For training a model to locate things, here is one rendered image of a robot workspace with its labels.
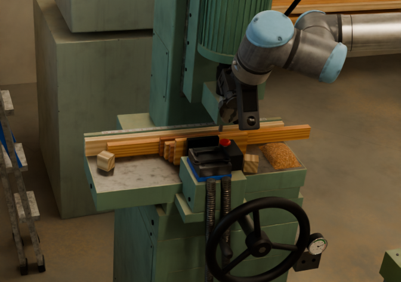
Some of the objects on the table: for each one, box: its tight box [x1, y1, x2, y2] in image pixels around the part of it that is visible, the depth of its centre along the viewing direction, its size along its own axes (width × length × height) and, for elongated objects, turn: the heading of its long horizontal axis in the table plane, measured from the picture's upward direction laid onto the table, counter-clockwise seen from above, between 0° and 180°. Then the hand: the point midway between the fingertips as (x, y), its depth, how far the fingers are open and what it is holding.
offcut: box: [97, 150, 115, 171], centre depth 170 cm, size 4×3×4 cm
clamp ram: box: [185, 135, 220, 157], centre depth 170 cm, size 9×8×9 cm
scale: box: [101, 118, 267, 134], centre depth 184 cm, size 50×1×1 cm, turn 100°
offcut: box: [243, 154, 259, 173], centre depth 176 cm, size 4×4×4 cm
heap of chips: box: [258, 143, 302, 170], centre depth 183 cm, size 8×12×3 cm
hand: (228, 122), depth 161 cm, fingers closed
